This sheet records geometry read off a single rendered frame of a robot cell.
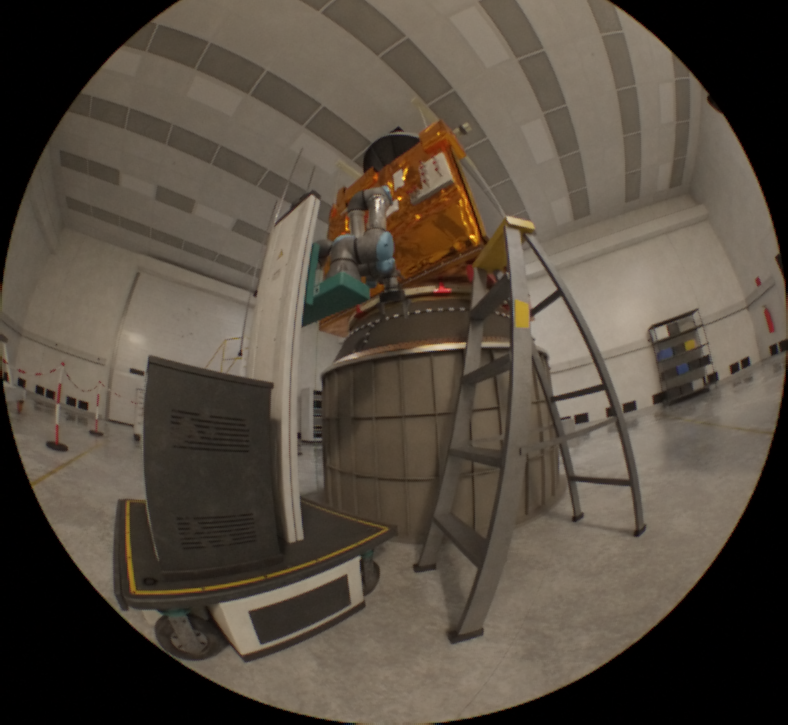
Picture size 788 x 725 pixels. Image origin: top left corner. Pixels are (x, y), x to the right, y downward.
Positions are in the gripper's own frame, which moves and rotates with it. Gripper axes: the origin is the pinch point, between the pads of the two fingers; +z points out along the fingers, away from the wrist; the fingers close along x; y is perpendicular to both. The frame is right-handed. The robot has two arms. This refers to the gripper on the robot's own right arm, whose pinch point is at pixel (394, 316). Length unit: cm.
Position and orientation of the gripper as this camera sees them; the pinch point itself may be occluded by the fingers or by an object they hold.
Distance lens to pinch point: 136.4
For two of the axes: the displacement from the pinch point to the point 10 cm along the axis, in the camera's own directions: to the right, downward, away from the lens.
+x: 8.8, -0.8, -4.6
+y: -4.5, 1.1, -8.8
